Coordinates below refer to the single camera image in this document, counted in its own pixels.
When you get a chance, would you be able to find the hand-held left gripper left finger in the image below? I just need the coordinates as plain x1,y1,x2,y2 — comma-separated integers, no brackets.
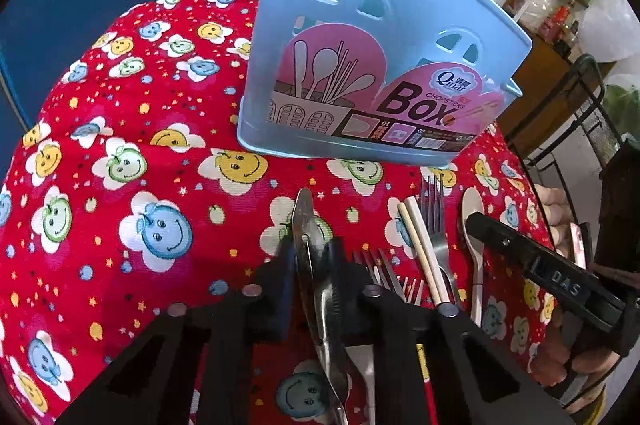
52,237,301,425

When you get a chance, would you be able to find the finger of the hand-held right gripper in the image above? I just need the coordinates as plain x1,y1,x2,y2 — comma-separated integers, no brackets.
462,211,556,278

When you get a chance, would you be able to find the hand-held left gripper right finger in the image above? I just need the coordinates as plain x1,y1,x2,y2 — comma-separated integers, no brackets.
325,237,576,425

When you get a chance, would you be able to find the large metal fork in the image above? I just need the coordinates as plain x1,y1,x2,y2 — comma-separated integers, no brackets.
420,174,465,310

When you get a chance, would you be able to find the metal table knife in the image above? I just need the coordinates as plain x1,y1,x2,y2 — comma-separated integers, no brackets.
291,187,351,425

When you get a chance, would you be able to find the white chopstick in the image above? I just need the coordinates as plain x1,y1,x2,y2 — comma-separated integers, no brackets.
405,196,449,307

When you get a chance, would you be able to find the cream chopstick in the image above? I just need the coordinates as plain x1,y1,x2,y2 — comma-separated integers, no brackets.
397,201,441,306

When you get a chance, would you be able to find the light blue utensil holder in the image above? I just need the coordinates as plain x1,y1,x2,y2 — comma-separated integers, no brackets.
236,0,533,170

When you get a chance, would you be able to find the person's right hand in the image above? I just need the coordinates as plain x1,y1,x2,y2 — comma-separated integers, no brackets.
542,300,623,413

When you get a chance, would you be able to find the small metal fork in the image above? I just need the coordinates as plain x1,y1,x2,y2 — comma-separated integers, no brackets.
352,249,406,303
399,277,427,307

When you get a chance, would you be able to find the pale metal spoon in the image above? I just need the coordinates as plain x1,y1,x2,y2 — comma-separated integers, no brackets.
459,186,486,330

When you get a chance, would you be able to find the pile of brown eggs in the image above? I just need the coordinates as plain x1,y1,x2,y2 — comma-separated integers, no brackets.
535,186,576,258

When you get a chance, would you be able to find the wooden side cabinet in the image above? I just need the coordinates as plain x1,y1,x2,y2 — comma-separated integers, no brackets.
495,0,606,146

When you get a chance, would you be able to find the green leafy vegetable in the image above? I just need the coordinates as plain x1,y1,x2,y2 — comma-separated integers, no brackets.
604,84,640,140

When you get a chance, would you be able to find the red package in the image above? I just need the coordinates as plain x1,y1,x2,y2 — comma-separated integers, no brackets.
542,5,576,43

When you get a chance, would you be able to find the red smiley flower tablecloth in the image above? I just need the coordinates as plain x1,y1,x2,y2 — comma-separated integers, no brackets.
0,0,566,425

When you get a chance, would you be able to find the white plastic bag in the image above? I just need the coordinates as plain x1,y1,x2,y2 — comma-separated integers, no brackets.
577,0,640,66

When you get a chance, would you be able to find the clear plastic bag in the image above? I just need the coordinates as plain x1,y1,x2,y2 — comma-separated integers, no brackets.
520,0,563,40

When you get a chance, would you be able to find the red handled utensil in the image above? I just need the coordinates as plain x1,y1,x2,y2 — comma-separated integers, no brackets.
418,344,437,425

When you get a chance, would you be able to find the black wire rack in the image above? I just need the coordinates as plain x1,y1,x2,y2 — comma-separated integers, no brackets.
517,54,618,216

